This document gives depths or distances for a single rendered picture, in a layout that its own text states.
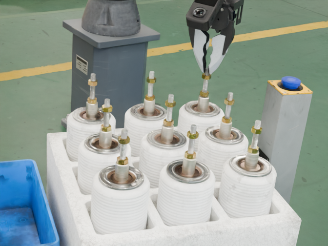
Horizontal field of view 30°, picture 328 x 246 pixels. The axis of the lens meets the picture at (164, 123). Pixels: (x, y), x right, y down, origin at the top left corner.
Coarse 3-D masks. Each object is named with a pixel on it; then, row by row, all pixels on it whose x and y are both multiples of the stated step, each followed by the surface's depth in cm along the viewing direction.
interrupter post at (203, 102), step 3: (201, 96) 127; (198, 99) 127; (201, 99) 126; (204, 99) 126; (207, 99) 127; (198, 102) 127; (201, 102) 127; (204, 102) 127; (207, 102) 127; (198, 105) 128; (201, 105) 127; (204, 105) 127; (207, 105) 127; (198, 108) 128; (201, 108) 127; (204, 108) 127; (207, 108) 128; (204, 111) 127
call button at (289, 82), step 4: (288, 76) 128; (284, 80) 126; (288, 80) 126; (292, 80) 126; (296, 80) 126; (284, 84) 126; (288, 84) 125; (292, 84) 125; (296, 84) 125; (292, 88) 126
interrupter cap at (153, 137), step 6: (150, 132) 116; (156, 132) 116; (174, 132) 117; (150, 138) 114; (156, 138) 114; (174, 138) 116; (180, 138) 115; (156, 144) 112; (162, 144) 112; (168, 144) 112; (174, 144) 113; (180, 144) 113
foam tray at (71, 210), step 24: (48, 144) 126; (48, 168) 129; (72, 168) 116; (48, 192) 131; (72, 192) 109; (216, 192) 115; (72, 216) 103; (216, 216) 107; (264, 216) 107; (288, 216) 108; (72, 240) 105; (96, 240) 97; (120, 240) 98; (144, 240) 99; (168, 240) 100; (192, 240) 102; (216, 240) 103; (240, 240) 105; (264, 240) 107; (288, 240) 109
